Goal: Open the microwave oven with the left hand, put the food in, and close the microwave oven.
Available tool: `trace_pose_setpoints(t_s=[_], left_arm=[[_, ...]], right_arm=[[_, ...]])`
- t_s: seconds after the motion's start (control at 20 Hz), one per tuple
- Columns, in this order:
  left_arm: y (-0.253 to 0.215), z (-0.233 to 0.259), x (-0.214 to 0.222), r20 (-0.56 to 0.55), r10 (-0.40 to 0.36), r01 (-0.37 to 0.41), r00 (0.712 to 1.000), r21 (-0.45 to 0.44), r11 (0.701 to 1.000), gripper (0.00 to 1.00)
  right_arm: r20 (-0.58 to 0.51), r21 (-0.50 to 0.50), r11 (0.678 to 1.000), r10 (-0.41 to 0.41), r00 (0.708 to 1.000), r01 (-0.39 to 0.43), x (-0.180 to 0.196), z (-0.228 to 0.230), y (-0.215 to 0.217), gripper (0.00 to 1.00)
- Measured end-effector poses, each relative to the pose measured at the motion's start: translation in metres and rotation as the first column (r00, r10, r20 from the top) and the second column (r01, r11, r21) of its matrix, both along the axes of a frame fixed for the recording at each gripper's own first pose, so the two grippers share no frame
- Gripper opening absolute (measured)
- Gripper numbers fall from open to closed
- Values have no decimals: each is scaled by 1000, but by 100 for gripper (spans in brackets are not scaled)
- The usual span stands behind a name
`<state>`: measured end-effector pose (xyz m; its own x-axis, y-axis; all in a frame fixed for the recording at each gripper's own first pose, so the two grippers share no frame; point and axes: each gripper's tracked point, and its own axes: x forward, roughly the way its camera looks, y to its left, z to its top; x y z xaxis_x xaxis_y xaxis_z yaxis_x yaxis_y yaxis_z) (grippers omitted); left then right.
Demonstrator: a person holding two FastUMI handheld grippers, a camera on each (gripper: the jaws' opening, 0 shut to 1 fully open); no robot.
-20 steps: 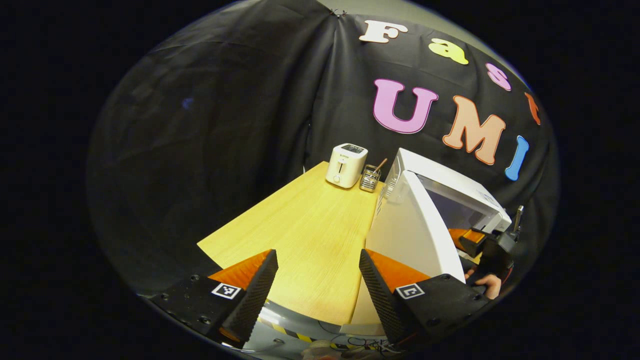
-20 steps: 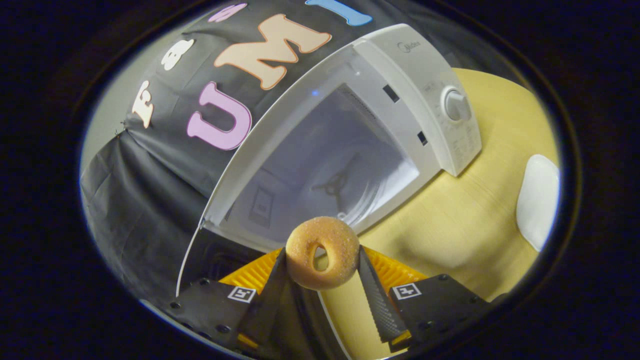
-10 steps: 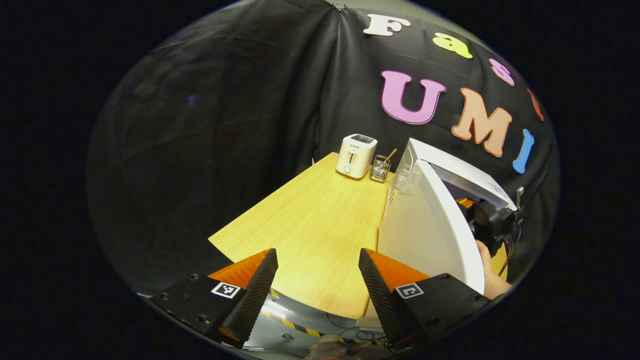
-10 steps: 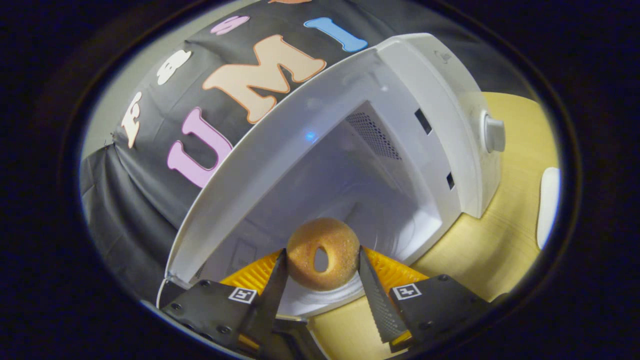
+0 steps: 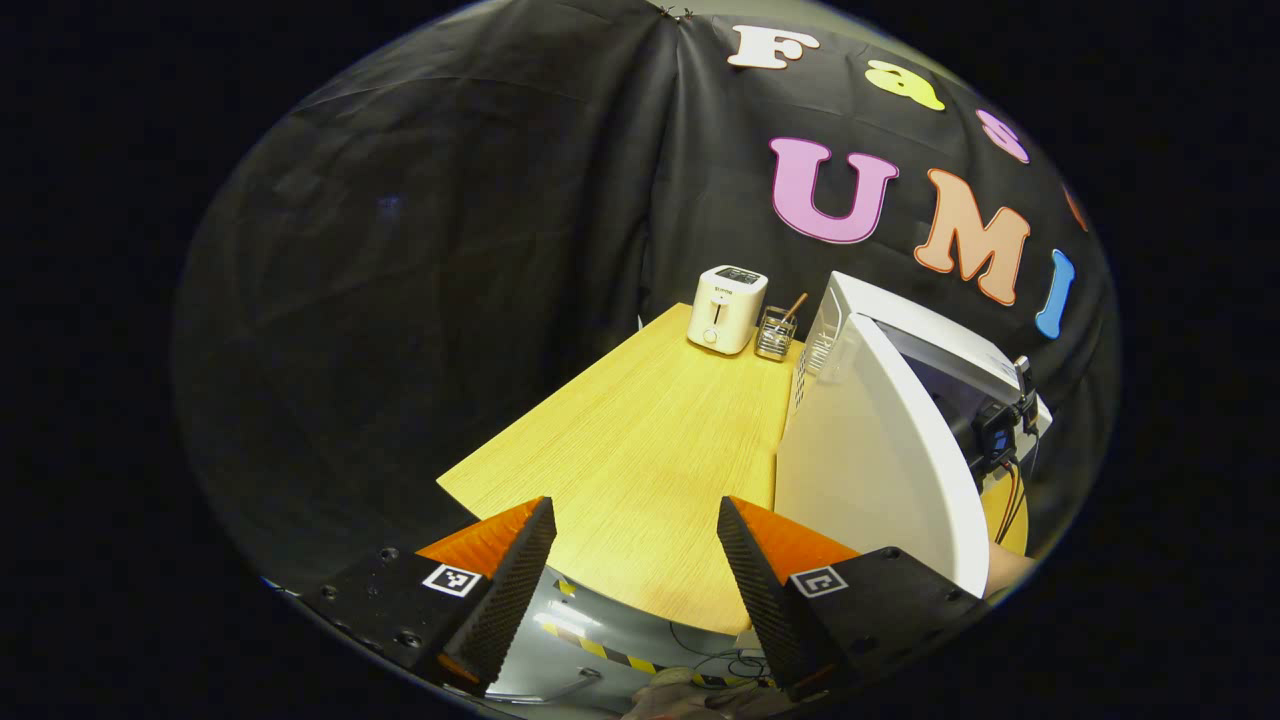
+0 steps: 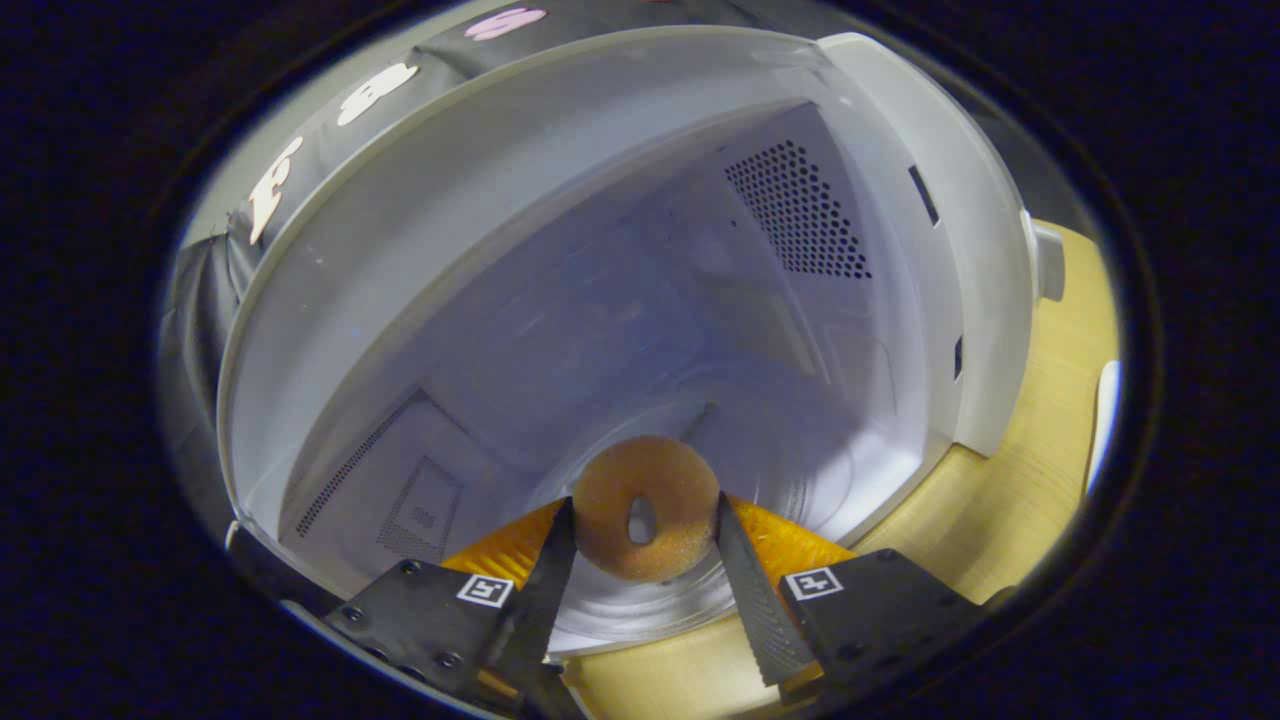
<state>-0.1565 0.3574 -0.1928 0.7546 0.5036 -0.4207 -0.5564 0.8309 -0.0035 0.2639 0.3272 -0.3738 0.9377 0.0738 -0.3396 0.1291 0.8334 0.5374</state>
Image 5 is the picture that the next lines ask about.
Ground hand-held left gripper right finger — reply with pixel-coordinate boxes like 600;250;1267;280
716;495;991;701

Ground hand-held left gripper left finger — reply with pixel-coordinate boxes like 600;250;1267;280
300;495;558;699

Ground white microwave oven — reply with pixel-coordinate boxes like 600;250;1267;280
773;270;1053;599

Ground yellow black striped tape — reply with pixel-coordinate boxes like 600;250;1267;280
540;578;701;681

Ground clear utensil holder cup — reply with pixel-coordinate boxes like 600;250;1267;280
754;305;798;362

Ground white toaster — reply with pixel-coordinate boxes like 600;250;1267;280
686;265;769;356

